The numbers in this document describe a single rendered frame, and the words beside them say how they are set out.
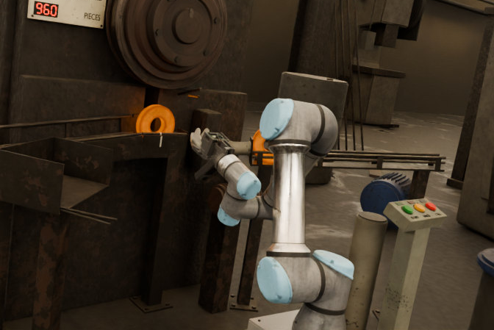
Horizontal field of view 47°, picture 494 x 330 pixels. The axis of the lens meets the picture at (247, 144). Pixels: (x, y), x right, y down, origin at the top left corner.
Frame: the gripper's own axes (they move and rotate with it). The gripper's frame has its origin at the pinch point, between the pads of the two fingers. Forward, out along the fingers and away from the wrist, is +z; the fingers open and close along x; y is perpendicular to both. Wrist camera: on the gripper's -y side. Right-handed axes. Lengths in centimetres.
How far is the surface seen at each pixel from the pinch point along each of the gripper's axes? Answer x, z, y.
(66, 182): 44.1, -5.3, -13.9
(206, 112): -19.5, 21.5, -1.1
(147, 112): 5.7, 22.7, -3.3
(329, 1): -351, 290, 8
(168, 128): -4.5, 21.1, -8.5
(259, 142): -38.8, 6.6, -5.6
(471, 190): -276, 20, -49
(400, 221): -56, -54, -1
